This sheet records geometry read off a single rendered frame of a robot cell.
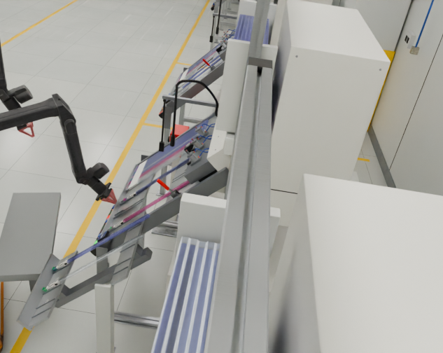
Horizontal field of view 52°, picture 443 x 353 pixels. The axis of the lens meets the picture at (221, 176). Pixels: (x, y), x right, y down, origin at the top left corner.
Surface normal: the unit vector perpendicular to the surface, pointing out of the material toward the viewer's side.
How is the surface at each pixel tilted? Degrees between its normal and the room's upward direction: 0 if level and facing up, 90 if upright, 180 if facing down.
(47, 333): 0
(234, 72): 90
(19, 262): 0
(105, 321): 90
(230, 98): 90
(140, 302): 0
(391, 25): 90
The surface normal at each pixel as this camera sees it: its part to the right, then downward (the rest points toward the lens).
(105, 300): -0.04, 0.55
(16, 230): 0.13, -0.82
